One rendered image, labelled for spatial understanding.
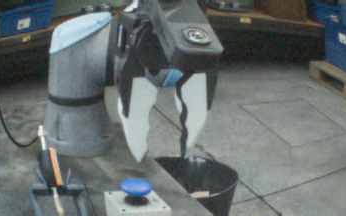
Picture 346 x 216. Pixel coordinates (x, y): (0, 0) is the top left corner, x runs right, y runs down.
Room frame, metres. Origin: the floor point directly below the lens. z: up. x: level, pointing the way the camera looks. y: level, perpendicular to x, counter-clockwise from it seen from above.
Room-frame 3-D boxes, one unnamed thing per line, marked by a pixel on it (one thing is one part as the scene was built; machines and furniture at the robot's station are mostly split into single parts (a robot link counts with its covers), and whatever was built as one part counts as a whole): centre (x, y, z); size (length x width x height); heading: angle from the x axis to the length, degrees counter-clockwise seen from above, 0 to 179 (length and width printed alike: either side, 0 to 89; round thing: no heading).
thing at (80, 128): (1.08, 0.17, 0.85); 0.15 x 0.15 x 0.10
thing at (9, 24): (4.05, 1.16, 0.56); 0.52 x 0.38 x 0.22; 109
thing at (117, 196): (0.78, 0.04, 0.82); 0.08 x 0.07 x 0.05; 22
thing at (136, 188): (0.77, 0.04, 0.85); 0.04 x 0.04 x 0.05
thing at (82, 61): (1.08, 0.16, 0.97); 0.13 x 0.12 x 0.14; 93
